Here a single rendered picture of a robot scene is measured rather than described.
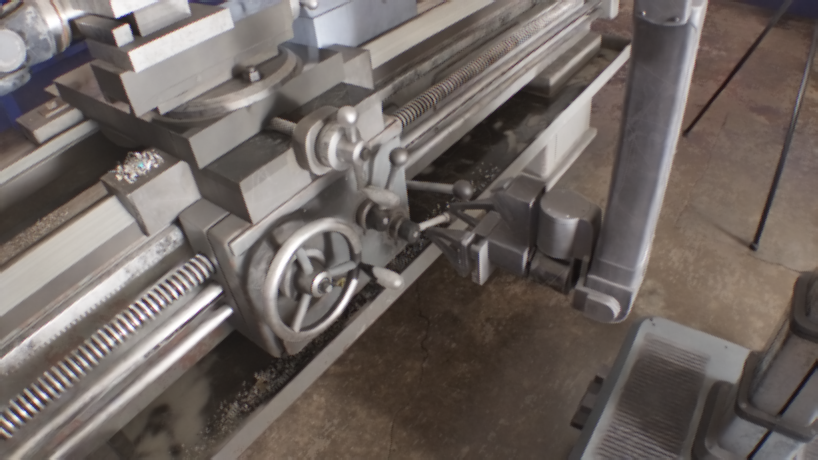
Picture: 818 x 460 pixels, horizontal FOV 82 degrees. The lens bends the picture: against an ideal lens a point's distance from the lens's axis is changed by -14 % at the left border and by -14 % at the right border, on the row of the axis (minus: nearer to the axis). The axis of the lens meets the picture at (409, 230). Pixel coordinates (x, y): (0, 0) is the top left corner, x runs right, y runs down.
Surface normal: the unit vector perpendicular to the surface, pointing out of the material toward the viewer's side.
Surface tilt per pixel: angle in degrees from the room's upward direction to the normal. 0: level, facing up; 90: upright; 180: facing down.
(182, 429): 0
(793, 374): 90
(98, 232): 36
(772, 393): 90
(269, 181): 90
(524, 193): 2
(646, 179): 89
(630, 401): 0
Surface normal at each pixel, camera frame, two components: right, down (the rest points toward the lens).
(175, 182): 0.79, 0.33
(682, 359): -0.10, -0.76
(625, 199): -0.59, 0.55
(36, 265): 0.39, -0.42
